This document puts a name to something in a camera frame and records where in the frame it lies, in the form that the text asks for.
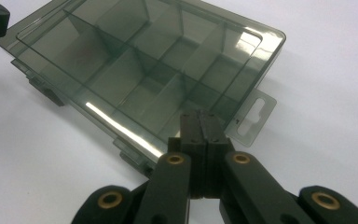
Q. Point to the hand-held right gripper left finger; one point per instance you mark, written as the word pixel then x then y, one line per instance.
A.
pixel 171 186

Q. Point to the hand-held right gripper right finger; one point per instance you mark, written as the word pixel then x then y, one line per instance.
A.
pixel 245 189

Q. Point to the smoky clear plastic compartment box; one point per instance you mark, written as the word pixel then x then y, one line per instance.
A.
pixel 136 62

